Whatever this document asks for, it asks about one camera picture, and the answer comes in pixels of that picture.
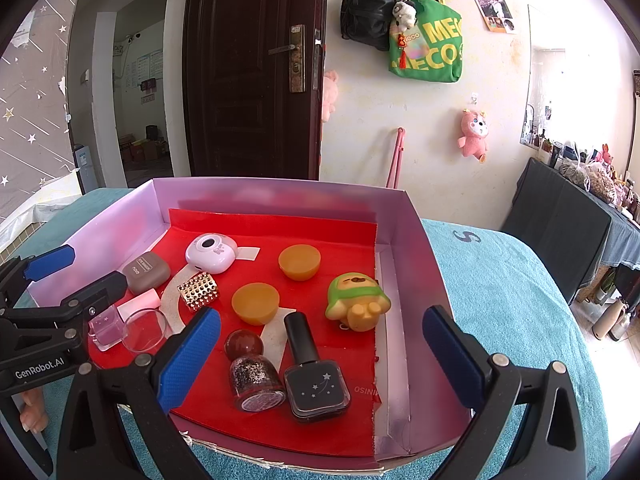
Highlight purple cardboard box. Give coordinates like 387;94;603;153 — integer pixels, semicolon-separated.
17;176;473;466

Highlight white plush charm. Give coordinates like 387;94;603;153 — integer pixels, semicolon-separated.
391;0;418;31

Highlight gold studded cylinder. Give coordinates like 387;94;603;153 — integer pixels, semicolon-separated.
177;271;221;313

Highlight red tassel charm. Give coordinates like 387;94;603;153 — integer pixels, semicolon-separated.
391;32;411;68

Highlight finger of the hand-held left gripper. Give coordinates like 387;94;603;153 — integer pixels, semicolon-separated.
0;271;129;341
0;244;76;312

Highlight black nail polish bottle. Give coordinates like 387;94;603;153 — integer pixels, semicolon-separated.
283;311;351;423

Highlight pink nail polish bottle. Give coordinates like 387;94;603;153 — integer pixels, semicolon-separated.
88;287;161;352

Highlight star print plastic sheet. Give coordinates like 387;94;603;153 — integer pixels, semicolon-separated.
0;0;93;221

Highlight bags of dried goods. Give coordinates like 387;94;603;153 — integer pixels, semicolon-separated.
557;160;621;206

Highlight hallway wall notices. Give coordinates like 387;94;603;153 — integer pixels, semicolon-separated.
125;50;166;106

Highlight orange bowl-shaped block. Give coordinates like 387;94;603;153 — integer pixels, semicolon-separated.
278;244;321;279
231;282;282;326

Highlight white round device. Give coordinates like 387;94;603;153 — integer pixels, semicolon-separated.
185;233;240;275

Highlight pink plastic pole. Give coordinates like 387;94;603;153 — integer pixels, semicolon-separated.
386;127;407;189

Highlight clear glass cup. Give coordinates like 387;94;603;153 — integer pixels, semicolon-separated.
121;308;167;354

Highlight green and yellow toy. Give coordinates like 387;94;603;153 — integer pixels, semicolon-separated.
325;272;392;332

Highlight white thermos bottle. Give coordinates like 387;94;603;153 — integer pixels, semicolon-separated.
592;297;631;343

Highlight person's left hand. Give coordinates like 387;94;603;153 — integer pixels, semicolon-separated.
19;389;51;433

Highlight red paper liner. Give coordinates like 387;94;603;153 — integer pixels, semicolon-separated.
87;207;381;458

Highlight wall photo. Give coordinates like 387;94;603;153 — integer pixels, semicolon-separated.
469;0;520;35

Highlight black backpack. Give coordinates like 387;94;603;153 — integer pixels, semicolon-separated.
340;0;398;53

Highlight dark brown door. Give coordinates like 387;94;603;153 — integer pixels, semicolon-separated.
182;0;328;181

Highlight pink plush toy behind door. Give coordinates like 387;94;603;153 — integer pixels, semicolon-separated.
322;70;340;123

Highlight brass door lock plate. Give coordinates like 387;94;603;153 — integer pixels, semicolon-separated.
267;24;307;93

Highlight row of small bottles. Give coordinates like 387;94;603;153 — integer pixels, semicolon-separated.
522;127;591;171

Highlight glitter bottle with red cap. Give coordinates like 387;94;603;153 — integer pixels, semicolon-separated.
223;329;287;413

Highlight brown eyeshadow case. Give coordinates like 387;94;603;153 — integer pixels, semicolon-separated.
121;251;171;295

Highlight green tote bag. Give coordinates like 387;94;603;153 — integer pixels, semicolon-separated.
389;0;465;84

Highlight hallway cardboard boxes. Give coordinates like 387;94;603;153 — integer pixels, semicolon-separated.
120;125;171;163

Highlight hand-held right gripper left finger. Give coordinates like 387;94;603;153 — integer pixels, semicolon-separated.
56;306;223;480

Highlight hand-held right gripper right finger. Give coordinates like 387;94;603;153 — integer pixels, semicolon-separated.
421;305;587;480

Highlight black cloth covered table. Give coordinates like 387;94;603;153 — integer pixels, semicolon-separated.
501;156;640;306

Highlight wall mirror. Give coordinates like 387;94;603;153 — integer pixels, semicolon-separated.
520;5;568;150

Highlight pink plush toy with antlers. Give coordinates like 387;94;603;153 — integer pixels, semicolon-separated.
457;108;491;163

